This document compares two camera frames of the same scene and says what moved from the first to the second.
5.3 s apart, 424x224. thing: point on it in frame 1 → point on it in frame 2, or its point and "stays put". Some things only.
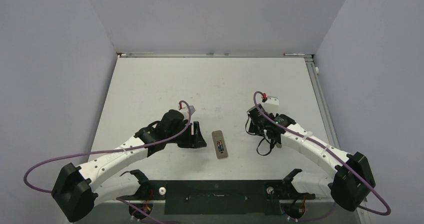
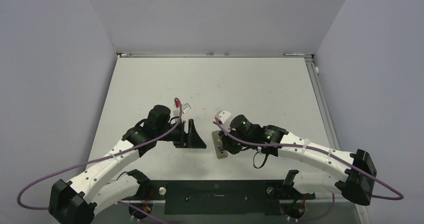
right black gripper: [254, 129] → [227, 144]
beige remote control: [218, 135] stays put
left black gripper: [192, 141] stays put
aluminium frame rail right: [322, 102] stays put
